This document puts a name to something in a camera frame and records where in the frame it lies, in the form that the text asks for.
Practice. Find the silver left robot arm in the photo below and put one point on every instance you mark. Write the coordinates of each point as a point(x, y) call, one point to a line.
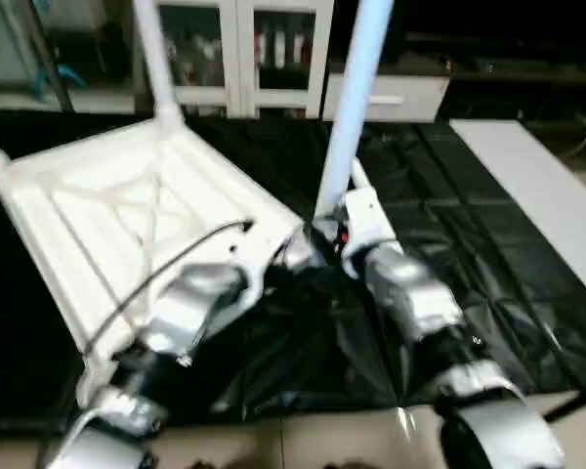
point(186, 313)

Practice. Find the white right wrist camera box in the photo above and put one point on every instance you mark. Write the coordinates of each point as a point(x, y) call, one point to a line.
point(366, 225)

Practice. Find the white glass-door cabinet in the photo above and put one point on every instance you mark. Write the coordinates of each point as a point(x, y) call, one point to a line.
point(234, 49)

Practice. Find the white drawer unit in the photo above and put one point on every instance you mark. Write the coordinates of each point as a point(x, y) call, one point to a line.
point(400, 98)

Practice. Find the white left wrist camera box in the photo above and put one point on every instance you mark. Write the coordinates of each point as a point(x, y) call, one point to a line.
point(264, 259)

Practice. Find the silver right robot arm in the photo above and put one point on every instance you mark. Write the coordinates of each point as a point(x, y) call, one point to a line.
point(420, 303)

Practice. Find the blue metal stand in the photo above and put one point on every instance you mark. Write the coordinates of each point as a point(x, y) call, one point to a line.
point(59, 80)

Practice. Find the white flat panel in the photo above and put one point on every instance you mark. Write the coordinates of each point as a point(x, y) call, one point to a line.
point(547, 186)

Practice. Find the white plastic table top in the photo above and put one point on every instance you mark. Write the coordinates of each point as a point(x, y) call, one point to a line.
point(107, 215)

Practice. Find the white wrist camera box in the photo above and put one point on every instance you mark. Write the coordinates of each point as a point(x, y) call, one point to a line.
point(264, 259)
point(366, 225)

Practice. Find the black work mat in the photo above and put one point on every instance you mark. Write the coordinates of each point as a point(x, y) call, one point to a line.
point(439, 195)

